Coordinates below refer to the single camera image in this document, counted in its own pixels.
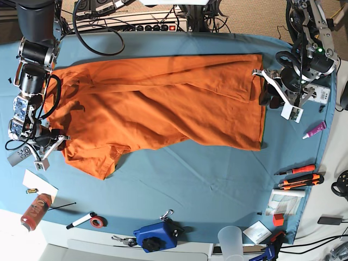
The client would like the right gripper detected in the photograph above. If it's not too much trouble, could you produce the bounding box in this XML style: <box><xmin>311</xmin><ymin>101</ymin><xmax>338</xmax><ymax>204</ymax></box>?
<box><xmin>26</xmin><ymin>127</ymin><xmax>71</xmax><ymax>160</ymax></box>

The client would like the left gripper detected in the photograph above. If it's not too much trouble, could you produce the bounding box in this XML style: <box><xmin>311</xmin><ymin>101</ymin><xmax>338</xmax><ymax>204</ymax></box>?
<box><xmin>252</xmin><ymin>67</ymin><xmax>314</xmax><ymax>109</ymax></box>

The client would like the orange t-shirt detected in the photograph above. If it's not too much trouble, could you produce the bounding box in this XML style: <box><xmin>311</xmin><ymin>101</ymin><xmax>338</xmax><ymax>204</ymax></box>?
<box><xmin>43</xmin><ymin>54</ymin><xmax>266</xmax><ymax>180</ymax></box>

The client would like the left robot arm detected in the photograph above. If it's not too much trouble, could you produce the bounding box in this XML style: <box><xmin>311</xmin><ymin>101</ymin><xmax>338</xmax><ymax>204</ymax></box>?
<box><xmin>269</xmin><ymin>1</ymin><xmax>338</xmax><ymax>106</ymax></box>

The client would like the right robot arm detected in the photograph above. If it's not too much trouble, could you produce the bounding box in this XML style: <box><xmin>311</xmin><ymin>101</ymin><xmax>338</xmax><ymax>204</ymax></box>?
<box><xmin>8</xmin><ymin>1</ymin><xmax>69</xmax><ymax>170</ymax></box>

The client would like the grey remote control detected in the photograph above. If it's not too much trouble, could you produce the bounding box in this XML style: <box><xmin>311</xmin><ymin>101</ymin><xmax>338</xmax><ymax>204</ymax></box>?
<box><xmin>7</xmin><ymin>145</ymin><xmax>34</xmax><ymax>167</ymax></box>

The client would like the white paper card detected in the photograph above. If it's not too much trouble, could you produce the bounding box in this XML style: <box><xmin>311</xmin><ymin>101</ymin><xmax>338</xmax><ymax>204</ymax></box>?
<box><xmin>22</xmin><ymin>169</ymin><xmax>58</xmax><ymax>203</ymax></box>

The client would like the clear bit set case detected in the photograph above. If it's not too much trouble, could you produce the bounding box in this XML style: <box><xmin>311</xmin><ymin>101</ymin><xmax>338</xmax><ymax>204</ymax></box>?
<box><xmin>307</xmin><ymin>84</ymin><xmax>331</xmax><ymax>104</ymax></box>

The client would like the small AA battery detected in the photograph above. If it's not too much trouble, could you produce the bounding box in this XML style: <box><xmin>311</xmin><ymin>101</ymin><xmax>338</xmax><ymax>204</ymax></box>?
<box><xmin>26</xmin><ymin>189</ymin><xmax>38</xmax><ymax>194</ymax></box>

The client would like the purple glue tube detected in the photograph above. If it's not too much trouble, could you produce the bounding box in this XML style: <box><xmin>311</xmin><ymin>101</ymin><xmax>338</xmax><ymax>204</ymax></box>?
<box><xmin>302</xmin><ymin>121</ymin><xmax>327</xmax><ymax>140</ymax></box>

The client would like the red drink can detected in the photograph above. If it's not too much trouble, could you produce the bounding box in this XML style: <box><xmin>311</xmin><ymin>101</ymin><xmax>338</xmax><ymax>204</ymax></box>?
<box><xmin>21</xmin><ymin>194</ymin><xmax>52</xmax><ymax>232</ymax></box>

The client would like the white marker pen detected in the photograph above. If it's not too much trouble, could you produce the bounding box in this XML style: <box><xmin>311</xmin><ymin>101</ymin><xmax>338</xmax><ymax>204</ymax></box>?
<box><xmin>66</xmin><ymin>212</ymin><xmax>96</xmax><ymax>229</ymax></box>

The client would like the orange black screwdriver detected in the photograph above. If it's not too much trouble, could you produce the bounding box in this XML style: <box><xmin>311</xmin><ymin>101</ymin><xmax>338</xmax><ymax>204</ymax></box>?
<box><xmin>275</xmin><ymin>164</ymin><xmax>316</xmax><ymax>176</ymax></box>

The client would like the red tape roll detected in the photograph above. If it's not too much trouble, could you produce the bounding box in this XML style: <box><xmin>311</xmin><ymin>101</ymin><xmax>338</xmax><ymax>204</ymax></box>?
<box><xmin>90</xmin><ymin>215</ymin><xmax>107</xmax><ymax>228</ymax></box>

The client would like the orange black utility knife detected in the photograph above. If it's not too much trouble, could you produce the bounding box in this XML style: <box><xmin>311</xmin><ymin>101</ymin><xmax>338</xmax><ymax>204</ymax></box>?
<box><xmin>278</xmin><ymin>173</ymin><xmax>324</xmax><ymax>190</ymax></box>

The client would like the clear plastic packet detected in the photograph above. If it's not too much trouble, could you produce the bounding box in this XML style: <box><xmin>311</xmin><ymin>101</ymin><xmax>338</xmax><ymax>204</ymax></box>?
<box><xmin>265</xmin><ymin>189</ymin><xmax>306</xmax><ymax>215</ymax></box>

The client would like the black round device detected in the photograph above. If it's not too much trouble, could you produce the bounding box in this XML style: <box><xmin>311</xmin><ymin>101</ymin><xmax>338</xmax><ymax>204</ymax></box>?
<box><xmin>331</xmin><ymin>170</ymin><xmax>348</xmax><ymax>201</ymax></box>

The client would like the small orange block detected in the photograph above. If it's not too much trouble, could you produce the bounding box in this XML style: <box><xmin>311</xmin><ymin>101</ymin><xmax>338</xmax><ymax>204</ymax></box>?
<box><xmin>272</xmin><ymin>214</ymin><xmax>284</xmax><ymax>227</ymax></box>

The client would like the white power strip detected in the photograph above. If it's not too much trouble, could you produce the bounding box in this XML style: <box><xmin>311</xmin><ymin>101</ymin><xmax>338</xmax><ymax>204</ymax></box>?
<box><xmin>77</xmin><ymin>11</ymin><xmax>188</xmax><ymax>32</ymax></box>

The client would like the blue clamp device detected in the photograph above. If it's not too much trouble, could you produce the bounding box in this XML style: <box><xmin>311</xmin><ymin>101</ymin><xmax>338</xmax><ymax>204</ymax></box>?
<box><xmin>133</xmin><ymin>220</ymin><xmax>185</xmax><ymax>253</ymax></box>

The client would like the black power adapter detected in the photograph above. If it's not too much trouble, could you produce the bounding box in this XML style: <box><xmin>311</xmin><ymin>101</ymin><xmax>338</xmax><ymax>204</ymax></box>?
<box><xmin>317</xmin><ymin>215</ymin><xmax>344</xmax><ymax>226</ymax></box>

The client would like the white booklet card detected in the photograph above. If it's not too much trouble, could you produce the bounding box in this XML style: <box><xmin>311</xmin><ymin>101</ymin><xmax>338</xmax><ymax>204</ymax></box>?
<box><xmin>243</xmin><ymin>221</ymin><xmax>272</xmax><ymax>244</ymax></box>

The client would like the translucent plastic cup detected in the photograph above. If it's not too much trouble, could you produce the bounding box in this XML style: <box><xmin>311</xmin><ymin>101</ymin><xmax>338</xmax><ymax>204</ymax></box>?
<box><xmin>217</xmin><ymin>226</ymin><xmax>244</xmax><ymax>261</ymax></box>

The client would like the blue bar clamp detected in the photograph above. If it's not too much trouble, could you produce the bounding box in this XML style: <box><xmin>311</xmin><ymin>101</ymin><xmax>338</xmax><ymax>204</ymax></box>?
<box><xmin>250</xmin><ymin>231</ymin><xmax>286</xmax><ymax>261</ymax></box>

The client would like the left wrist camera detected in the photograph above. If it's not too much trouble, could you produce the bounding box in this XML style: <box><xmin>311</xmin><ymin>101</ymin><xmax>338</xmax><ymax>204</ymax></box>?
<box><xmin>281</xmin><ymin>103</ymin><xmax>303</xmax><ymax>123</ymax></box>

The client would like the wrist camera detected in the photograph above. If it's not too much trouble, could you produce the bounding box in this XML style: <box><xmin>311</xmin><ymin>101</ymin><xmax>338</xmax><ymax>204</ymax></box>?
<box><xmin>281</xmin><ymin>103</ymin><xmax>303</xmax><ymax>123</ymax></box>
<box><xmin>34</xmin><ymin>159</ymin><xmax>49</xmax><ymax>171</ymax></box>

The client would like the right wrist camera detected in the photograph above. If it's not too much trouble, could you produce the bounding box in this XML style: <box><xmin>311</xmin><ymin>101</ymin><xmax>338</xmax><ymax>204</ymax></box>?
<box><xmin>34</xmin><ymin>159</ymin><xmax>49</xmax><ymax>171</ymax></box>

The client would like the black cable tie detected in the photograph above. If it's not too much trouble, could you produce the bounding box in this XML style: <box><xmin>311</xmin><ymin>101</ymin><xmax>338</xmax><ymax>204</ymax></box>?
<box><xmin>49</xmin><ymin>202</ymin><xmax>76</xmax><ymax>210</ymax></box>

